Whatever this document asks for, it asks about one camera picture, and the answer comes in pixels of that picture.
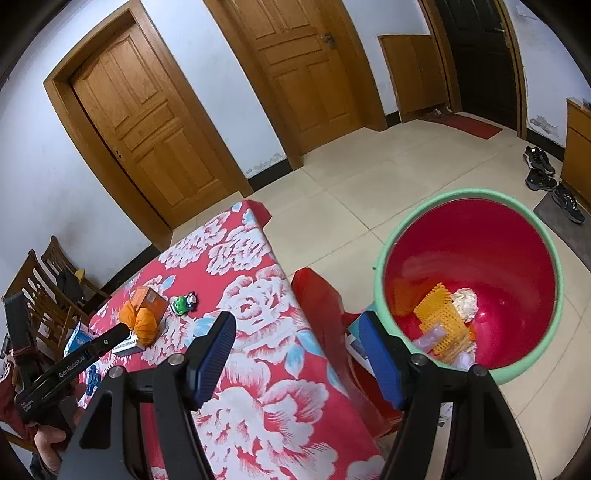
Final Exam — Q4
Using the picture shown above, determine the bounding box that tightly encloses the small white blue box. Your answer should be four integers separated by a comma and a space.
112, 338, 144, 356

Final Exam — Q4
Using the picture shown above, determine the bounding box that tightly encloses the wooden chair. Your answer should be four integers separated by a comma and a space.
2, 248, 89, 354
40, 235, 112, 302

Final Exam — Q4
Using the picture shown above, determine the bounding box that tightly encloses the wooden door with metal handle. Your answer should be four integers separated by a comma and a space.
203, 0, 389, 172

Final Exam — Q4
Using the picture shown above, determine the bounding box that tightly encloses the teal cardboard box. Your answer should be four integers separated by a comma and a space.
346, 302, 385, 366

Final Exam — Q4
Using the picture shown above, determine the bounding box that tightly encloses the orange cardboard box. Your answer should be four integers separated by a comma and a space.
129, 285, 170, 325

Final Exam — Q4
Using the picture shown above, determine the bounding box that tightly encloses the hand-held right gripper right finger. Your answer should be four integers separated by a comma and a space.
358, 310, 539, 480

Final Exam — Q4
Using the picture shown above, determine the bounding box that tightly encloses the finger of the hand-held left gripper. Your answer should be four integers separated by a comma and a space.
89, 322, 131, 359

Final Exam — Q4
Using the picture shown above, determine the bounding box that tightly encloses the red plastic stool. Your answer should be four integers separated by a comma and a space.
290, 267, 403, 440

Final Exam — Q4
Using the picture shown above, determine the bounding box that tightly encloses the clear plastic wrapper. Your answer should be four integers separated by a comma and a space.
412, 323, 450, 356

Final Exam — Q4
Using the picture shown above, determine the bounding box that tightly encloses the person's left hand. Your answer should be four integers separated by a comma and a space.
34, 422, 71, 476

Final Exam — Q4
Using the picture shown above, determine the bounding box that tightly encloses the dark cloth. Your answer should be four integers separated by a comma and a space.
57, 271, 85, 302

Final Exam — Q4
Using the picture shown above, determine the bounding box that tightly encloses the red floral tablecloth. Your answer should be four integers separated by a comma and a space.
76, 199, 386, 480

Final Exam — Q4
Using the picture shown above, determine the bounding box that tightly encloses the plain wooden door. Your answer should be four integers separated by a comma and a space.
43, 0, 254, 252

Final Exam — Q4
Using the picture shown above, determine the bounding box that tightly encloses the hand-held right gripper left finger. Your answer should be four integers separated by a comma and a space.
58, 310, 237, 480

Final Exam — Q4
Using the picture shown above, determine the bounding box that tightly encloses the black door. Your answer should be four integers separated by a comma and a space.
418, 0, 528, 139

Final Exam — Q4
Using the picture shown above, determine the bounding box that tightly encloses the cream paper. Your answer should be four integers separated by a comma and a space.
450, 287, 479, 322

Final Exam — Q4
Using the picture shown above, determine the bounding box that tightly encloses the wooden cabinet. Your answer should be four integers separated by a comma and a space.
560, 96, 591, 209

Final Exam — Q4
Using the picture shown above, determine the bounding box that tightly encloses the red bucket with green rim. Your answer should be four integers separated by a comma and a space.
372, 188, 564, 387

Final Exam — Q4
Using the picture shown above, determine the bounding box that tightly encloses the yellow perforated foam sheet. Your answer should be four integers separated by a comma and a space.
413, 282, 475, 364

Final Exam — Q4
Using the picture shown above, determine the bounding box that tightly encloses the red doormat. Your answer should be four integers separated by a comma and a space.
421, 114, 503, 140

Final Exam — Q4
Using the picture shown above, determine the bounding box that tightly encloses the grey floor mat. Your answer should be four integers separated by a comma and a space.
533, 186, 591, 274

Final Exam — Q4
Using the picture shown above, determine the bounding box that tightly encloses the blue white carton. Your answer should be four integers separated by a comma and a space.
63, 321, 100, 359

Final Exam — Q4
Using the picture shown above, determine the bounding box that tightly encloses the orange cloth bundle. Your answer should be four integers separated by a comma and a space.
119, 299, 161, 348

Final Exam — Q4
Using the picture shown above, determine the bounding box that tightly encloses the small green toy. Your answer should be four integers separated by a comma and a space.
168, 291, 199, 317

